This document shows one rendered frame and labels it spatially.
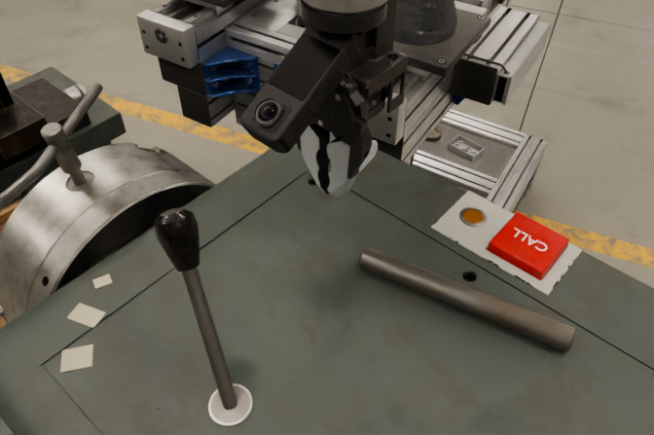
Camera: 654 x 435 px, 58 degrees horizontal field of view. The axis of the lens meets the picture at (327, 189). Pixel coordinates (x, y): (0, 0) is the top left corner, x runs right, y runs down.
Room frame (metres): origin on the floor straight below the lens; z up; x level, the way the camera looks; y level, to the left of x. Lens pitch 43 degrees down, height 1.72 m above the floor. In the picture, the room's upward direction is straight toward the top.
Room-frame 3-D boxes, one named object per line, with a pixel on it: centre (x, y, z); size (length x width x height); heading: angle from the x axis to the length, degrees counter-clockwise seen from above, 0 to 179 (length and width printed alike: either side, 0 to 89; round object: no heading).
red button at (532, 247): (0.40, -0.21, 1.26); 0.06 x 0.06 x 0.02; 48
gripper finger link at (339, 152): (0.45, -0.03, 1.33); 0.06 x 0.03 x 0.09; 139
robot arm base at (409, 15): (1.05, -0.17, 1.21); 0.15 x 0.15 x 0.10
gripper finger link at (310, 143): (0.47, 0.00, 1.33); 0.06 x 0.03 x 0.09; 139
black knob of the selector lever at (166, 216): (0.30, 0.11, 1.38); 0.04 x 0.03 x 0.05; 48
